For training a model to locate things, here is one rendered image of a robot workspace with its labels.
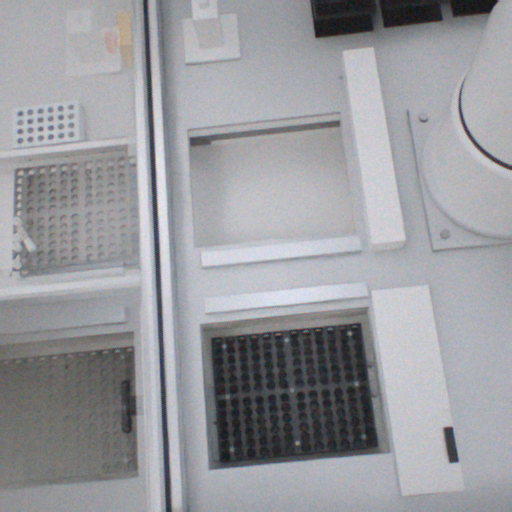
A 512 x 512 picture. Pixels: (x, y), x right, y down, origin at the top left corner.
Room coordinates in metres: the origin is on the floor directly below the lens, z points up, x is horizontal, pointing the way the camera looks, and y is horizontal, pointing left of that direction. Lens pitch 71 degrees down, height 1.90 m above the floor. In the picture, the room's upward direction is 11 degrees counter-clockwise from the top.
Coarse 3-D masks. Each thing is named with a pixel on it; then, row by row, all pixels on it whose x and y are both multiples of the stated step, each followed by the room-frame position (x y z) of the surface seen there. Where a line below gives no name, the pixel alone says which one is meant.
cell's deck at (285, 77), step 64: (256, 0) 0.77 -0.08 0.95; (448, 0) 0.70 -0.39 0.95; (256, 64) 0.65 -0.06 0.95; (320, 64) 0.63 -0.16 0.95; (384, 64) 0.60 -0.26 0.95; (448, 64) 0.58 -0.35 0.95; (192, 128) 0.56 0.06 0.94; (256, 128) 0.55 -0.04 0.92; (192, 192) 0.46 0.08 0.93; (192, 256) 0.35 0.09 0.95; (320, 256) 0.31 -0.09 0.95; (384, 256) 0.29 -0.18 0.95; (448, 256) 0.27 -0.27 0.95; (192, 320) 0.25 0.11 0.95; (256, 320) 0.24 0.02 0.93; (448, 320) 0.18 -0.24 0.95; (192, 384) 0.16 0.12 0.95; (448, 384) 0.10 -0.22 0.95; (192, 448) 0.08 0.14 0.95
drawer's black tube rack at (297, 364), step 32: (256, 352) 0.20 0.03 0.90; (288, 352) 0.19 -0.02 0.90; (320, 352) 0.19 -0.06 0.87; (352, 352) 0.17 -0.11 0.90; (256, 384) 0.15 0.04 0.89; (288, 384) 0.14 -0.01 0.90; (320, 384) 0.14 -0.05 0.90; (352, 384) 0.13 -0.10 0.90; (224, 416) 0.12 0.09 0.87; (256, 416) 0.11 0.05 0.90; (288, 416) 0.10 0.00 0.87; (320, 416) 0.09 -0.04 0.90; (352, 416) 0.08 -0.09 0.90; (224, 448) 0.08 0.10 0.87; (256, 448) 0.07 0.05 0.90; (288, 448) 0.06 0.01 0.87; (320, 448) 0.05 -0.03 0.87; (352, 448) 0.04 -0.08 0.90
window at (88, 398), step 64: (0, 0) 0.35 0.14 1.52; (64, 0) 0.46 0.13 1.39; (128, 0) 0.67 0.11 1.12; (0, 64) 0.30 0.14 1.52; (64, 64) 0.39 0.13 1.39; (128, 64) 0.56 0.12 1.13; (0, 128) 0.25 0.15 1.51; (64, 128) 0.32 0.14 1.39; (128, 128) 0.46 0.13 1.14; (0, 192) 0.21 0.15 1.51; (64, 192) 0.26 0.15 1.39; (128, 192) 0.37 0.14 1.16; (0, 256) 0.17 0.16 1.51; (64, 256) 0.21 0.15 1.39; (128, 256) 0.28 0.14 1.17; (0, 320) 0.13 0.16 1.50; (64, 320) 0.16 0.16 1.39; (128, 320) 0.21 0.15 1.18; (0, 384) 0.09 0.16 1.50; (64, 384) 0.11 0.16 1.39; (128, 384) 0.14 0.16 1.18; (0, 448) 0.05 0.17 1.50; (64, 448) 0.06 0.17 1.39; (128, 448) 0.07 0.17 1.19
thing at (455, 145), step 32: (480, 64) 0.41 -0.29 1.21; (480, 96) 0.38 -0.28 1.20; (416, 128) 0.48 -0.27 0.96; (448, 128) 0.40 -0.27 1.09; (480, 128) 0.36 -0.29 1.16; (416, 160) 0.42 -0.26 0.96; (448, 160) 0.37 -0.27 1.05; (480, 160) 0.33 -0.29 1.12; (448, 192) 0.35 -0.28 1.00; (480, 192) 0.32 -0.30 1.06; (448, 224) 0.32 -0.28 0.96; (480, 224) 0.30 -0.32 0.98
